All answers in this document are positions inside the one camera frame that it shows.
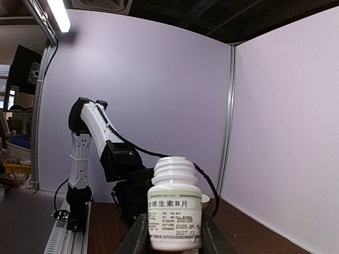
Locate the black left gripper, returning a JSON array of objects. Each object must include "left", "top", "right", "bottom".
[{"left": 111, "top": 169, "right": 156, "bottom": 231}]

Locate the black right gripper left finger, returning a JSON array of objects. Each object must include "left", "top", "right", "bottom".
[{"left": 114, "top": 213, "right": 148, "bottom": 254}]

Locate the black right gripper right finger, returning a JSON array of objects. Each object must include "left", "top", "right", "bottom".
[{"left": 202, "top": 213, "right": 237, "bottom": 254}]

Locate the white pill bottle green label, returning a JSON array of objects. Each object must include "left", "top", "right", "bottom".
[{"left": 147, "top": 157, "right": 202, "bottom": 252}]

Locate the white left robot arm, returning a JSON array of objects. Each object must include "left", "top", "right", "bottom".
[{"left": 66, "top": 97, "right": 153, "bottom": 232}]

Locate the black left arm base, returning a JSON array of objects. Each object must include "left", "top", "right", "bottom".
[{"left": 52, "top": 186, "right": 92, "bottom": 233}]

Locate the white scalloped ceramic bowl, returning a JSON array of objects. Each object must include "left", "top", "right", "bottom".
[{"left": 201, "top": 194, "right": 210, "bottom": 209}]

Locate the ceiling light bar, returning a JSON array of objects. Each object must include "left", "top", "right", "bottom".
[{"left": 47, "top": 0, "right": 70, "bottom": 33}]

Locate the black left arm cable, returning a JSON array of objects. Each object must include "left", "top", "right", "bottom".
[{"left": 95, "top": 102, "right": 220, "bottom": 217}]

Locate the aluminium front rail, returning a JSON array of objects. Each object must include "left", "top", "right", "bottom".
[{"left": 44, "top": 202, "right": 91, "bottom": 254}]

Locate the right aluminium frame post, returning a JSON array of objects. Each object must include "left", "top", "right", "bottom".
[{"left": 218, "top": 45, "right": 237, "bottom": 197}]

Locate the aluminium frame post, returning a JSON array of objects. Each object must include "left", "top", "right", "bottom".
[
  {"left": 23, "top": 0, "right": 59, "bottom": 195},
  {"left": 218, "top": 45, "right": 237, "bottom": 197}
]

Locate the left aluminium frame post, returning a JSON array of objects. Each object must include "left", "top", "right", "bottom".
[{"left": 23, "top": 0, "right": 59, "bottom": 195}]

